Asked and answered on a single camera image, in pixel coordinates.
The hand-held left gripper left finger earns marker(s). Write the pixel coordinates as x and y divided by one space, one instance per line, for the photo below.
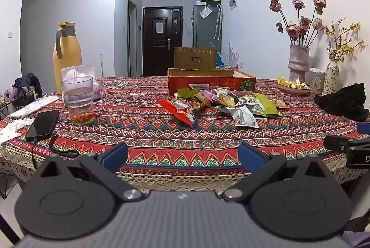
115 155

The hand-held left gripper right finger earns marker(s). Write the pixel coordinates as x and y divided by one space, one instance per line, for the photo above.
251 156

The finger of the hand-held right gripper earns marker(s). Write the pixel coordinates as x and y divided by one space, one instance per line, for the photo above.
335 142
363 128

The pile of snack packets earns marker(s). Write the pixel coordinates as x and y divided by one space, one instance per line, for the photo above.
245 118

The orange cardboard box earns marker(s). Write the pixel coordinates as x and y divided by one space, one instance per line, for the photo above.
185 86

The black cloth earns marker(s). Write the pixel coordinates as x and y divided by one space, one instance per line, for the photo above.
344 102

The floral ceramic vase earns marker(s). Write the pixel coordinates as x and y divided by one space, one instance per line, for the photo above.
331 77

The patterned red tablecloth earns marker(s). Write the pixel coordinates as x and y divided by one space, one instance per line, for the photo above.
173 135

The clear storage jar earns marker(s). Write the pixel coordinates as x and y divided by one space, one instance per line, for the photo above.
316 80

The wooden plate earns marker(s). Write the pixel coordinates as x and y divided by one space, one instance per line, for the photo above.
292 91

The glass cup with water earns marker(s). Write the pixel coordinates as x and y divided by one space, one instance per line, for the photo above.
78 97

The plate of fruit peels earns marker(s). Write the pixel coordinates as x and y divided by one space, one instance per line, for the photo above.
294 83

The yellow flower branches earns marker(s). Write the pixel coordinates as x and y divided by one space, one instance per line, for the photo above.
335 54

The black smartphone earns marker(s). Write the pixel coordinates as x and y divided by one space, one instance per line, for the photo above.
42 125

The white broomstick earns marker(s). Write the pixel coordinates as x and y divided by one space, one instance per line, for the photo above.
101 65

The white wrapped packet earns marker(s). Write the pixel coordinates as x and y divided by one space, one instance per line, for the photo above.
34 106

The cluttered storage rack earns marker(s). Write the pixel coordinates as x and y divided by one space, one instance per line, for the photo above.
224 64

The purple paper decoration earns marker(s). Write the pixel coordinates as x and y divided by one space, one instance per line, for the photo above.
232 55

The yellow thermos jug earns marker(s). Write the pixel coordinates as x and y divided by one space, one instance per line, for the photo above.
68 63

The crumpled white tissue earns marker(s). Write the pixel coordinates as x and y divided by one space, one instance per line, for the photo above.
14 128

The dark backpack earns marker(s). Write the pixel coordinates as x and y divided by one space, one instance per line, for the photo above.
27 83

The dark brown door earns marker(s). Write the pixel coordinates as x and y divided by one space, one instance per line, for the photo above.
156 48

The wooden chair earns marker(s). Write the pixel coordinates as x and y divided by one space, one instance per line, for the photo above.
185 58

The purple rolled mat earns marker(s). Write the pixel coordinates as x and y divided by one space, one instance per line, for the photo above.
10 95

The grey refrigerator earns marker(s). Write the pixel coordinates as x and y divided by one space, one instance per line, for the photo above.
202 31

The white folded umbrella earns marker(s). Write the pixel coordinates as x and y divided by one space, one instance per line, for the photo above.
218 19

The small clear plastic bag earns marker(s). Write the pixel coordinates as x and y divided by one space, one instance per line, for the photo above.
205 12

